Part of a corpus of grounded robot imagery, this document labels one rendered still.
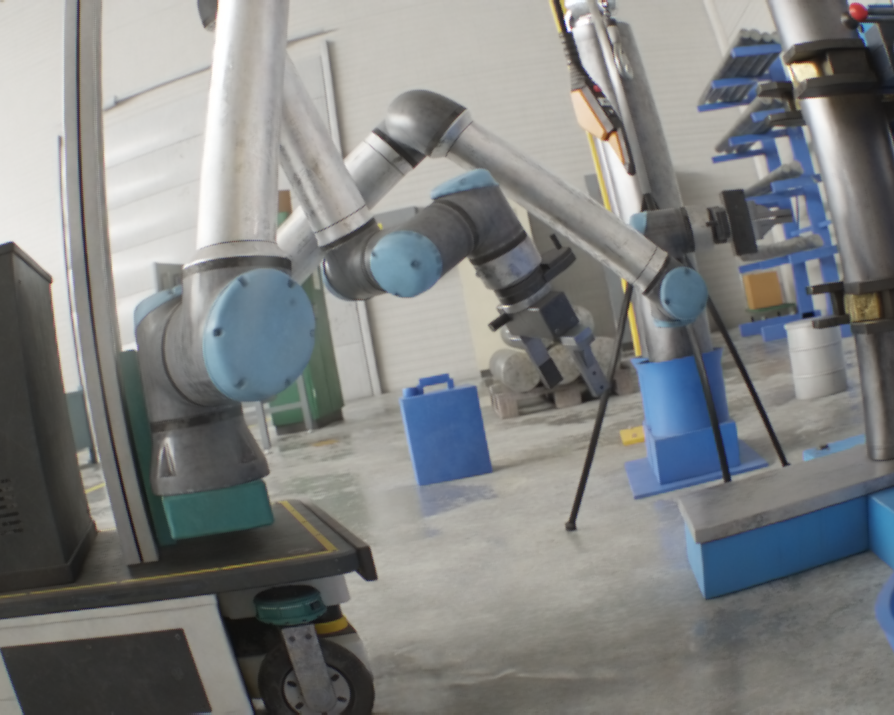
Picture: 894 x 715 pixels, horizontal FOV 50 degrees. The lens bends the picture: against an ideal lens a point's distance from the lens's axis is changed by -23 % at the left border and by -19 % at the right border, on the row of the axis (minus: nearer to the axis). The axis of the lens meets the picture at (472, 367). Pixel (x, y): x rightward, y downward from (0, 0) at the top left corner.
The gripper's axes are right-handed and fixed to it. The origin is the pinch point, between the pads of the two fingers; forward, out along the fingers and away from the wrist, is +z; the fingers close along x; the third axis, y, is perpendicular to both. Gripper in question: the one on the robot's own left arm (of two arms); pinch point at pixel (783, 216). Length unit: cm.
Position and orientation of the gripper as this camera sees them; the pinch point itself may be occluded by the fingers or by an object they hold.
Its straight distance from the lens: 219.7
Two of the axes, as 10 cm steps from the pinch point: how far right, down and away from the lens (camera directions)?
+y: 0.8, -0.5, 10.0
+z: 9.8, -1.8, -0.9
